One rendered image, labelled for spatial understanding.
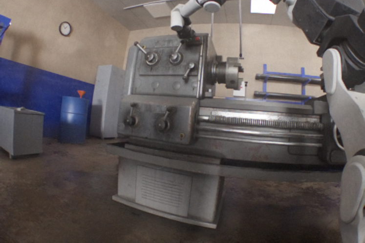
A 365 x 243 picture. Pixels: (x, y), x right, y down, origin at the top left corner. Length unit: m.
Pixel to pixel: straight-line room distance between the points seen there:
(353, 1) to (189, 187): 1.26
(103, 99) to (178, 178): 3.59
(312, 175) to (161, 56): 1.24
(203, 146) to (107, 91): 3.58
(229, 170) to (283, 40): 4.38
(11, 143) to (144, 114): 1.73
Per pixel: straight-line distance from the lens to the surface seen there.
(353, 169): 0.47
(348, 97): 0.55
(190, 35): 1.15
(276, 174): 1.04
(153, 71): 1.30
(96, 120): 4.63
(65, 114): 3.66
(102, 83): 4.65
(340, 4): 0.68
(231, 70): 1.31
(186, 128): 1.03
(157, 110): 1.09
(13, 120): 2.29
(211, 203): 1.20
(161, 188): 1.26
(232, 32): 5.01
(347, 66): 0.60
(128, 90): 1.39
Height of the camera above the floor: 0.69
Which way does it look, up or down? 4 degrees up
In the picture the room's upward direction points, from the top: 6 degrees clockwise
